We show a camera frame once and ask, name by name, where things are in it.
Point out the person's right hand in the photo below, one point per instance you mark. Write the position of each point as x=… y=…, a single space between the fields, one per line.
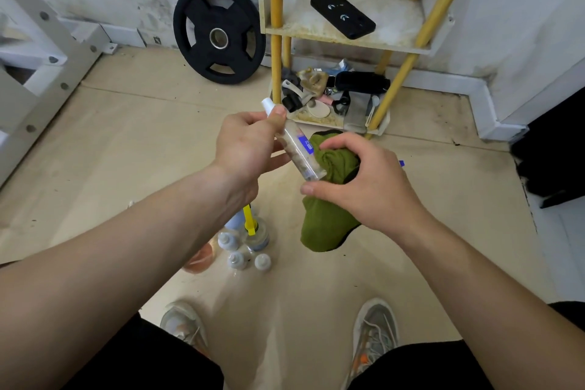
x=379 y=193

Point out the person's left hand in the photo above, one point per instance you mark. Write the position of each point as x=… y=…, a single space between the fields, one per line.
x=247 y=152

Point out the green microfibre cloth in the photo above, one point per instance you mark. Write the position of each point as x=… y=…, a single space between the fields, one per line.
x=326 y=225

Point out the pale blue bottle white sprayer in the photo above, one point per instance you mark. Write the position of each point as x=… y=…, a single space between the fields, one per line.
x=235 y=221

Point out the clear bottle yellow green sprayer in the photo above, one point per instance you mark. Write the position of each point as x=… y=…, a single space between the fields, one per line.
x=260 y=239

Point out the orange spray bottle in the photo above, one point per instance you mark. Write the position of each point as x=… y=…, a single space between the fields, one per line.
x=201 y=261

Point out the black phone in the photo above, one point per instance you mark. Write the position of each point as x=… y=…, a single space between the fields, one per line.
x=343 y=15

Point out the white shelf yellow poles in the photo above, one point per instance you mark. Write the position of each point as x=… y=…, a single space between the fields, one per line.
x=402 y=24

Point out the person's right forearm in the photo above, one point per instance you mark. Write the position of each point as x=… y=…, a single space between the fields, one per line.
x=493 y=303

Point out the person's left forearm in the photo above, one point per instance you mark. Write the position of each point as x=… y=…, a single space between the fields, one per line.
x=100 y=280

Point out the person's right grey shoe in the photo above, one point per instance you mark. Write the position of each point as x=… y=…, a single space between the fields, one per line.
x=374 y=335

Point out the person's grey shoe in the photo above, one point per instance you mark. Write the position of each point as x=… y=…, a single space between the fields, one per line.
x=374 y=335
x=183 y=323

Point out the person's left grey shoe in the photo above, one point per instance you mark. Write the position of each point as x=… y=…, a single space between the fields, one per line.
x=183 y=323

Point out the black clip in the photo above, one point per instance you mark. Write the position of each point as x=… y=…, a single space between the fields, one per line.
x=292 y=102

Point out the white plastic scoop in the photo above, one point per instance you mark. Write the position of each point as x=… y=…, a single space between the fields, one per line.
x=294 y=89

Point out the white plastic strip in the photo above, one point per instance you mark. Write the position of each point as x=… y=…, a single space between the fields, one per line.
x=372 y=111

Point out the white round disc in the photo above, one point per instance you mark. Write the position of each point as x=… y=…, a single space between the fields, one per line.
x=318 y=109

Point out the tan fuzzy glove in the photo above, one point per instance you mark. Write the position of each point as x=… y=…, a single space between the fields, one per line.
x=314 y=80

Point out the blue white packet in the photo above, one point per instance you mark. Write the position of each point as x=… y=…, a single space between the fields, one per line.
x=340 y=67

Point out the black weight plate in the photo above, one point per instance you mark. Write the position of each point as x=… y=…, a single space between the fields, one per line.
x=196 y=33

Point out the black shorts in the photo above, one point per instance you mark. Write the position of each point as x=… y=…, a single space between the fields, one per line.
x=137 y=357

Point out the white metal rack frame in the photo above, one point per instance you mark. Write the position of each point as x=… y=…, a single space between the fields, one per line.
x=23 y=83

